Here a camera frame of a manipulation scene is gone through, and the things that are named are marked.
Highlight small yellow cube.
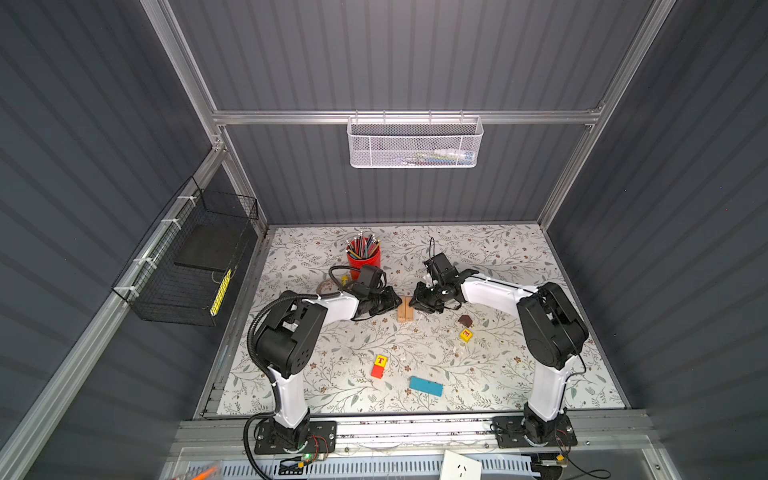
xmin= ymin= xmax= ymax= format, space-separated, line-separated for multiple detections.
xmin=459 ymin=329 xmax=474 ymax=343

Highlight red pencil cup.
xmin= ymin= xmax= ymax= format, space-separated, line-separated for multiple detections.
xmin=347 ymin=250 xmax=381 ymax=281

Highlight small brown block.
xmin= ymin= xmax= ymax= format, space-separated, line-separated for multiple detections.
xmin=458 ymin=315 xmax=473 ymax=328

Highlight tape roll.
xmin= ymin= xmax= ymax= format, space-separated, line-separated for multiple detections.
xmin=316 ymin=279 xmax=340 ymax=296

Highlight yellow marker in black basket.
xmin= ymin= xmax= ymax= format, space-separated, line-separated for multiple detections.
xmin=209 ymin=269 xmax=233 ymax=317

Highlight markers in white basket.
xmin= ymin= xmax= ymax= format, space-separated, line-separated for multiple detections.
xmin=399 ymin=149 xmax=476 ymax=167

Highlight coloured pencils bunch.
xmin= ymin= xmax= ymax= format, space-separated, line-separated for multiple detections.
xmin=346 ymin=233 xmax=380 ymax=261

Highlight black wire wall basket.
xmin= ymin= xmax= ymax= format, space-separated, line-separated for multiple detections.
xmin=113 ymin=180 xmax=260 ymax=327

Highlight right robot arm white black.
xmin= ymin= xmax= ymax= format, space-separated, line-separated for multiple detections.
xmin=409 ymin=253 xmax=589 ymax=447

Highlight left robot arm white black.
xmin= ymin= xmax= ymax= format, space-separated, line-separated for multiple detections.
xmin=246 ymin=265 xmax=402 ymax=451

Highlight teal block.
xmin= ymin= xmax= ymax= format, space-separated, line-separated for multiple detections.
xmin=409 ymin=376 xmax=444 ymax=397

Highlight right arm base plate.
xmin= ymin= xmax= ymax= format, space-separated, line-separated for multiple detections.
xmin=490 ymin=414 xmax=578 ymax=448

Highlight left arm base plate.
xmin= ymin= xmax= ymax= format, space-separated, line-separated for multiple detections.
xmin=251 ymin=419 xmax=338 ymax=455

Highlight black pad in basket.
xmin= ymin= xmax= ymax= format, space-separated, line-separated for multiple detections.
xmin=174 ymin=225 xmax=241 ymax=273

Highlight red yellow T block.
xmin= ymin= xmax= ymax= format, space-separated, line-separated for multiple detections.
xmin=371 ymin=355 xmax=388 ymax=379

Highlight white wire mesh basket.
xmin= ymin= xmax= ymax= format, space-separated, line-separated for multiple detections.
xmin=346 ymin=116 xmax=484 ymax=169

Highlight white power socket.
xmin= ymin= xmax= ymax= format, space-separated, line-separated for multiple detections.
xmin=439 ymin=451 xmax=482 ymax=480

